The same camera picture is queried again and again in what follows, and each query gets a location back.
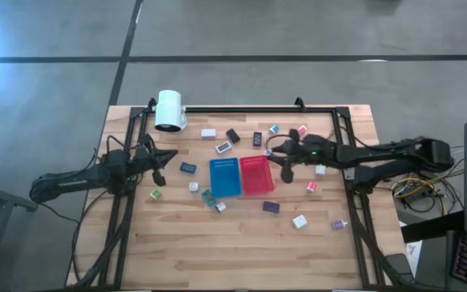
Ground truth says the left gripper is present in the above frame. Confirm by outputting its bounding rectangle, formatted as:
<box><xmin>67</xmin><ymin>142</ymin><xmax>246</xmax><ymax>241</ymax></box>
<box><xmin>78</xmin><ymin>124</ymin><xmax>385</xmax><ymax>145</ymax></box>
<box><xmin>135</xmin><ymin>134</ymin><xmax>178</xmax><ymax>187</ymax></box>

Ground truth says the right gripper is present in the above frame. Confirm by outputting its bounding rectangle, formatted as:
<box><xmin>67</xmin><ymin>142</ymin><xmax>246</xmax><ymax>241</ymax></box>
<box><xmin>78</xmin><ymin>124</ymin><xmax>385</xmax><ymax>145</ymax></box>
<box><xmin>268</xmin><ymin>128</ymin><xmax>339</xmax><ymax>184</ymax></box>

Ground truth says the large white charger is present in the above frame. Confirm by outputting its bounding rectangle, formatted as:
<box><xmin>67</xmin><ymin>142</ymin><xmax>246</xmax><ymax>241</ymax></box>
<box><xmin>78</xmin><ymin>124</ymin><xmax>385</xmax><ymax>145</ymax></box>
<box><xmin>291</xmin><ymin>214</ymin><xmax>309</xmax><ymax>230</ymax></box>

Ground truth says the red plastic basket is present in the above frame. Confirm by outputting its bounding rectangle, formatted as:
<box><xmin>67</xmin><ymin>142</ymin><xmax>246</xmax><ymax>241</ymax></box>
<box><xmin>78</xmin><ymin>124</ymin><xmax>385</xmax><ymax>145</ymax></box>
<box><xmin>239</xmin><ymin>155</ymin><xmax>276</xmax><ymax>195</ymax></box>

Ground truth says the white cylindrical projector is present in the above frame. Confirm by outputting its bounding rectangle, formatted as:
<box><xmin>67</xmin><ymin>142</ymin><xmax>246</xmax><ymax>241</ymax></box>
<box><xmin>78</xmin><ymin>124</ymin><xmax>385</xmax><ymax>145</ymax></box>
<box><xmin>153</xmin><ymin>89</ymin><xmax>188</xmax><ymax>133</ymax></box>

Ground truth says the white-framed digital display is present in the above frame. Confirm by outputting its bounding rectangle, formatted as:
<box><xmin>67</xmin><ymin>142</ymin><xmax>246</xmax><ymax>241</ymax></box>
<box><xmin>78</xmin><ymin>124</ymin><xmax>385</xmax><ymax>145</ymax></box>
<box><xmin>215</xmin><ymin>140</ymin><xmax>234</xmax><ymax>155</ymax></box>

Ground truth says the teal rectangular device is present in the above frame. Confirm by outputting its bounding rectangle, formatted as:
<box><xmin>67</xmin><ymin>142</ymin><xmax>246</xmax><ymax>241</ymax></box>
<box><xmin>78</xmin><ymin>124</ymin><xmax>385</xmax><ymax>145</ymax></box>
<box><xmin>200</xmin><ymin>188</ymin><xmax>218</xmax><ymax>208</ymax></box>

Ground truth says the blue plastic basket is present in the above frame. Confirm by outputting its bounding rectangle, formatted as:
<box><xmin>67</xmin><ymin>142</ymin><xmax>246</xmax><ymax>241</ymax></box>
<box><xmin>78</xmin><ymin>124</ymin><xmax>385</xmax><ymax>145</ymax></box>
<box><xmin>208</xmin><ymin>157</ymin><xmax>243</xmax><ymax>200</ymax></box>

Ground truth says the black smartphone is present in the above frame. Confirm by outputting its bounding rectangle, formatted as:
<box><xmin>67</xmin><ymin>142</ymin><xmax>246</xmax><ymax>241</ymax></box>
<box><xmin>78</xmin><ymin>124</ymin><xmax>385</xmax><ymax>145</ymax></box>
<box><xmin>384</xmin><ymin>253</ymin><xmax>415</xmax><ymax>283</ymax></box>

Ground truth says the white paper sheet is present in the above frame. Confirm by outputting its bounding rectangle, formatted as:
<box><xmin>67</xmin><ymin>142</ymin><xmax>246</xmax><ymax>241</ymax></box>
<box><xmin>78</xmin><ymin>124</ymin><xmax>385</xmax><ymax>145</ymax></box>
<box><xmin>399</xmin><ymin>221</ymin><xmax>423</xmax><ymax>267</ymax></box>

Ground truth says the black desk crossbar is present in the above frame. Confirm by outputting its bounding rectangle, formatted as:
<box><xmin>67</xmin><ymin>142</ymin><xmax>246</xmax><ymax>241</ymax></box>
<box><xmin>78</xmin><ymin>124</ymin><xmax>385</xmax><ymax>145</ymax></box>
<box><xmin>400</xmin><ymin>210</ymin><xmax>465</xmax><ymax>244</ymax></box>

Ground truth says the black metal table frame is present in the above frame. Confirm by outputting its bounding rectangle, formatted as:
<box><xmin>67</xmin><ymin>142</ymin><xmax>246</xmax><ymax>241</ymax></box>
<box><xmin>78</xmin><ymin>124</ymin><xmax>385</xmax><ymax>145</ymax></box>
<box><xmin>97</xmin><ymin>97</ymin><xmax>396</xmax><ymax>290</ymax></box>

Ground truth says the yellow cable bundle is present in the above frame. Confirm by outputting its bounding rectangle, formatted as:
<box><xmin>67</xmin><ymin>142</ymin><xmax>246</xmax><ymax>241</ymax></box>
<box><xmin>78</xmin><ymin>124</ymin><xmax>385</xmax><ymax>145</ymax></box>
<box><xmin>390</xmin><ymin>168</ymin><xmax>465</xmax><ymax>204</ymax></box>

